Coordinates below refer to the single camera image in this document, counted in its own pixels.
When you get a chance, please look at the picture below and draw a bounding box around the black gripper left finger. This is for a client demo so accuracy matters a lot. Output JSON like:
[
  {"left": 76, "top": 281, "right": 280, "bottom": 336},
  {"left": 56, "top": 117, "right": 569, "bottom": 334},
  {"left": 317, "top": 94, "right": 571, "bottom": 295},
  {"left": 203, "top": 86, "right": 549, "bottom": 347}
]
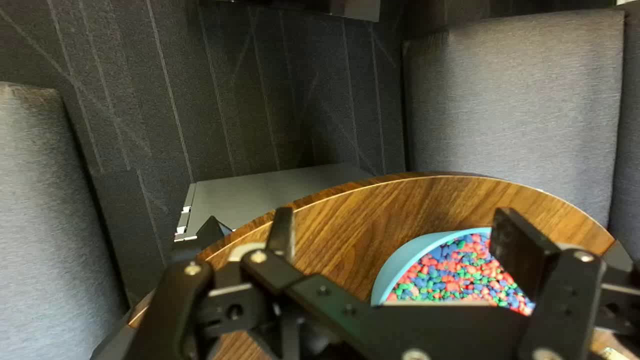
[{"left": 125, "top": 205, "right": 376, "bottom": 360}]

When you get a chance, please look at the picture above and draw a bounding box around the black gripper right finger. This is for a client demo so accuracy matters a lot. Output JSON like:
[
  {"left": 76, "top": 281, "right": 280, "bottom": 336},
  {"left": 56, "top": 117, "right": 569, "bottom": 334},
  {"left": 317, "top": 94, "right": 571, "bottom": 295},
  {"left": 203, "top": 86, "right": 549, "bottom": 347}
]
[{"left": 487, "top": 205, "right": 640, "bottom": 360}]

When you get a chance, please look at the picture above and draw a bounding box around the blue bowl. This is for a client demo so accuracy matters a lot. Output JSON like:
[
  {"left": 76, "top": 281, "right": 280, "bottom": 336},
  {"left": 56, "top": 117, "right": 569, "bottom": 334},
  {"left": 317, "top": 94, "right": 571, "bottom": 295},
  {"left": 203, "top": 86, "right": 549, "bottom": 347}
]
[{"left": 368, "top": 226, "right": 537, "bottom": 318}]

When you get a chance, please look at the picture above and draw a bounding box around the coloured beads heap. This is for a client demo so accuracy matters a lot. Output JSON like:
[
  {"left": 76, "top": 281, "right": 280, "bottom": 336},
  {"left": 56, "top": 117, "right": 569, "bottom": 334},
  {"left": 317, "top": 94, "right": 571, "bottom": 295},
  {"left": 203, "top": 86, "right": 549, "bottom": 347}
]
[{"left": 388, "top": 231, "right": 537, "bottom": 318}]

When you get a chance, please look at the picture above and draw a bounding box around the grey upholstered chair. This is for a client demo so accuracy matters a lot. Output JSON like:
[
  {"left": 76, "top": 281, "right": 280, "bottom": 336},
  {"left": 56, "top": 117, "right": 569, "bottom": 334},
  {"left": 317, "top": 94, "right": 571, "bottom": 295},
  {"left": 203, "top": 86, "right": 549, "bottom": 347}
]
[{"left": 0, "top": 80, "right": 129, "bottom": 360}]

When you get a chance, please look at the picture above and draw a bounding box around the grey fabric ottoman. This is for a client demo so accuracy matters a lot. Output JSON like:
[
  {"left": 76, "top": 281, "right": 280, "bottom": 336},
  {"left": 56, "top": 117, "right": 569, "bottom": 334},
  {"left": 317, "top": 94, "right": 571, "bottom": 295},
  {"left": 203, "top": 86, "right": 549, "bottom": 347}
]
[{"left": 399, "top": 8, "right": 628, "bottom": 228}]

